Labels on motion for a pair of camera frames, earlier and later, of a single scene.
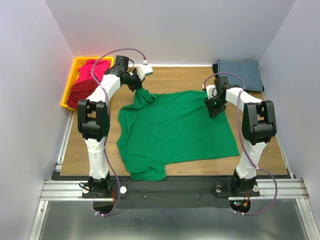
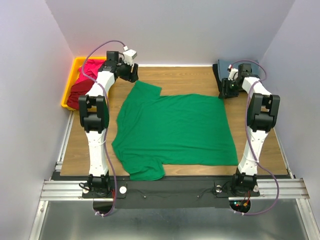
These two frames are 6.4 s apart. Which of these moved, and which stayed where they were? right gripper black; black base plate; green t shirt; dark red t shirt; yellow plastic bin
Moved: right gripper black; green t shirt
Stayed: black base plate; yellow plastic bin; dark red t shirt
